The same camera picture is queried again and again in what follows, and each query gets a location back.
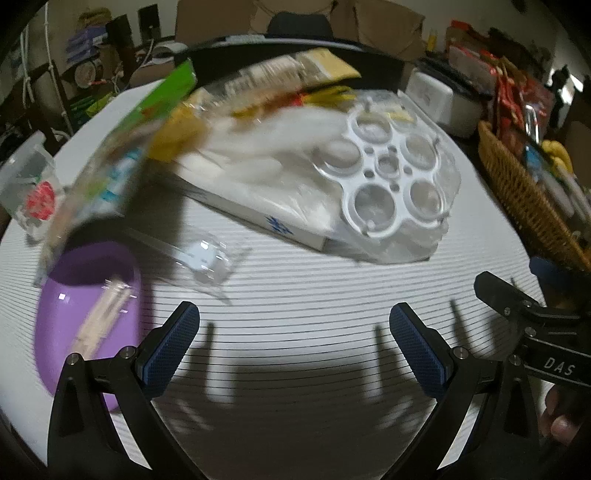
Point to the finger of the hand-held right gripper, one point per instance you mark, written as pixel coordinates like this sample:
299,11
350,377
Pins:
496,288

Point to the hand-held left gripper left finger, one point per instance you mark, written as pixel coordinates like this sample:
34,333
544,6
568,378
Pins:
170,353

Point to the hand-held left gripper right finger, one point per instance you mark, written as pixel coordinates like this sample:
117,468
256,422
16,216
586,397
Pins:
421,355

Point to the clear packet with white disc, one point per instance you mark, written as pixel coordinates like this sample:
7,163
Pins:
203,261

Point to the purple plastic bowl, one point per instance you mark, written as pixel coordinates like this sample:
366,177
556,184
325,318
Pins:
60,323

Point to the green printed packet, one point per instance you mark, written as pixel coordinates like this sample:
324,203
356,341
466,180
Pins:
115,157

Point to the person's right hand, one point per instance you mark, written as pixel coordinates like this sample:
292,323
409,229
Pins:
561,429

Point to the wicker basket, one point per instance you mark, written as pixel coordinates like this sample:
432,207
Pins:
512,194

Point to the bunch of bananas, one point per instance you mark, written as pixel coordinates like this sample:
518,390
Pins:
556,154

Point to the white box with blue print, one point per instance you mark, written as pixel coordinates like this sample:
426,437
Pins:
258,217

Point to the clear plastic bag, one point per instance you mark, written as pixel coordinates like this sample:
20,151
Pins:
314,198

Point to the pile of red snack packets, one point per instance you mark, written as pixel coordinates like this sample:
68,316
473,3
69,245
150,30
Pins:
517,92

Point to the clear bag with red flower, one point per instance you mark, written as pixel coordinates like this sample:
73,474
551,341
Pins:
39,203

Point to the white plastic case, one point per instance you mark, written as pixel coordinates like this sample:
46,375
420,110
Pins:
434,97

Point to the clear bag of snacks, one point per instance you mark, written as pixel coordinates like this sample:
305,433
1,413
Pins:
277,134

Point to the black box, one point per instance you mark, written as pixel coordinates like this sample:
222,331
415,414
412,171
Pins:
378,64

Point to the yellow plastic packet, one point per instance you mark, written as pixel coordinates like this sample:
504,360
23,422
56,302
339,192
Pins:
330,96

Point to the brown cardboard box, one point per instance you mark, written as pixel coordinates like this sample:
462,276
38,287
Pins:
378,27
217,21

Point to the round metal can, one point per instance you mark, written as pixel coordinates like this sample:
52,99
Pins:
87,71

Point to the clear packet with cream card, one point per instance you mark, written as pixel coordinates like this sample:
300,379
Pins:
295,69

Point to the white coat rack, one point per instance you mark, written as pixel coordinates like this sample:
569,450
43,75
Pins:
51,69

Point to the stack of purple boxes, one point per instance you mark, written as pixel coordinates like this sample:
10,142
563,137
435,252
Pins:
85,44

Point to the black chair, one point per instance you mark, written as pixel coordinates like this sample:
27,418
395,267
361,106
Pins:
300,24

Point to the black speaker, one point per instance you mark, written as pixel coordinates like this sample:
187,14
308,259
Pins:
148,18

